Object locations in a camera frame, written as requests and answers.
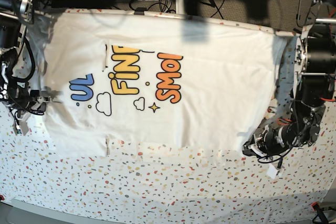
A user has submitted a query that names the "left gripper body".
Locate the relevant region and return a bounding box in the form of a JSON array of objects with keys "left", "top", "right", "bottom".
[{"left": 249, "top": 125, "right": 294, "bottom": 158}]

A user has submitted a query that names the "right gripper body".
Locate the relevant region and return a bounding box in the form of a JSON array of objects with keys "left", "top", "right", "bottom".
[{"left": 7, "top": 86, "right": 46, "bottom": 115}]

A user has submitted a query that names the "white printed T-shirt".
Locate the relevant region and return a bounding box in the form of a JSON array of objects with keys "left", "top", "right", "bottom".
[{"left": 29, "top": 13, "right": 287, "bottom": 156}]

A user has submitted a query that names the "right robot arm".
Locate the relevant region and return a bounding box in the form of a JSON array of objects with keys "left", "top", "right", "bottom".
[{"left": 1, "top": 0, "right": 53, "bottom": 116}]

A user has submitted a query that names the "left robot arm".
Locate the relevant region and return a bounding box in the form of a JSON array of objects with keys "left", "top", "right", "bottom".
[{"left": 242, "top": 0, "right": 335, "bottom": 164}]

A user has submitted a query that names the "red clamp at right corner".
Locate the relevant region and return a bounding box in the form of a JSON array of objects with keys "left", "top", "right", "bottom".
[{"left": 311, "top": 202, "right": 329, "bottom": 224}]

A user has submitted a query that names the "terrazzo patterned tablecloth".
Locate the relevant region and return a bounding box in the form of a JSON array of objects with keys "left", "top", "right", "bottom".
[{"left": 1, "top": 13, "right": 335, "bottom": 223}]

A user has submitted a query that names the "black table clamp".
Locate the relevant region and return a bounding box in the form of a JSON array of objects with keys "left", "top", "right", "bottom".
[{"left": 134, "top": 7, "right": 146, "bottom": 15}]

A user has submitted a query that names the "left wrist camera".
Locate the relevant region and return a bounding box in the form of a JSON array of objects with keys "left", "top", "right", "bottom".
[{"left": 267, "top": 164, "right": 284, "bottom": 179}]

